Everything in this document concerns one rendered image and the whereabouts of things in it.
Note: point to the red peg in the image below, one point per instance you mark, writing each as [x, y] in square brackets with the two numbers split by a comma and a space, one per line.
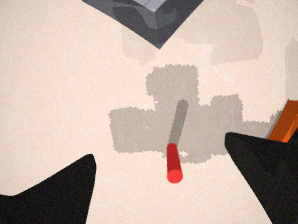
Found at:
[173, 172]

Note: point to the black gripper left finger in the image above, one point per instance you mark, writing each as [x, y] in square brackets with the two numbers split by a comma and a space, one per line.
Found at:
[63, 198]

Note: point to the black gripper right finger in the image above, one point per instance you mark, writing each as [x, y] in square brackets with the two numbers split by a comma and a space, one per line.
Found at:
[270, 167]

